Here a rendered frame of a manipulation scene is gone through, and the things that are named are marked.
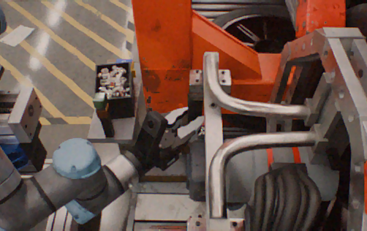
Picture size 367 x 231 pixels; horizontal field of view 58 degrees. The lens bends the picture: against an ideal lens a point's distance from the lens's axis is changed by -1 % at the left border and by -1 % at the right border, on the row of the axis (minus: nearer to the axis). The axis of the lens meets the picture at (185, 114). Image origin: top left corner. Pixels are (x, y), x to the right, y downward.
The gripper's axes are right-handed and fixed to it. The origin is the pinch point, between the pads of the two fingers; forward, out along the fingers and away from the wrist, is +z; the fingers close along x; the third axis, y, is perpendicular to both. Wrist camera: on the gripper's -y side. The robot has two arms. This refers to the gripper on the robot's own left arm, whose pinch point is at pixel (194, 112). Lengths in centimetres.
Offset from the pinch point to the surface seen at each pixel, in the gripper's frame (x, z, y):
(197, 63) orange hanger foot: -19.2, 20.6, 8.5
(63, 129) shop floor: -91, -9, 83
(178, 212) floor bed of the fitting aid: -10, 2, 75
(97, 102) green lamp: -35.5, -8.4, 17.8
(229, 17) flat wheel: -52, 77, 32
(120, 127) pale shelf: -37, -2, 38
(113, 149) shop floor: -61, 3, 83
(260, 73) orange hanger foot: -5.0, 35.8, 13.2
